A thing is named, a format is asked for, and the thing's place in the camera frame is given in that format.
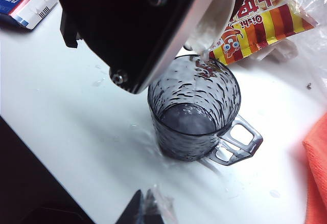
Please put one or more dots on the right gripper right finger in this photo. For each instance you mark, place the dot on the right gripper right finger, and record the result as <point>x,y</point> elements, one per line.
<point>155,212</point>

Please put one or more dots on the orange cloth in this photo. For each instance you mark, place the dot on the orange cloth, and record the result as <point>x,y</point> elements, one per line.
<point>318,170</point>

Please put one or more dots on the striped orange yellow snack bag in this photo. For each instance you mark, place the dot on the striped orange yellow snack bag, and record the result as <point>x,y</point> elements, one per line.
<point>268,24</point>

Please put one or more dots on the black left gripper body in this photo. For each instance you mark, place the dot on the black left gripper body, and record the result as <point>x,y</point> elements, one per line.
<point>115,17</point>

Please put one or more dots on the grey translucent textured cup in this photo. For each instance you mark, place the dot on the grey translucent textured cup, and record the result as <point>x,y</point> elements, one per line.
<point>173,147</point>

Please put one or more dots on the black thermos flask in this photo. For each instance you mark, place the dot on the black thermos flask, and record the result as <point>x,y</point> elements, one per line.
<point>217,17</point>

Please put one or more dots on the clear crumpled plastic bag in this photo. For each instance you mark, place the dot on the clear crumpled plastic bag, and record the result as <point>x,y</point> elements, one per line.
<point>314,4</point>

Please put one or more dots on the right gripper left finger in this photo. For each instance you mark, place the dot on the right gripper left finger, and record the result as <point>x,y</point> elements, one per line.
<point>132,211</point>

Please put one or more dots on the blue white carton box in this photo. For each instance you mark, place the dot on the blue white carton box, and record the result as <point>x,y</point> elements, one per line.
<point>20,4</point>

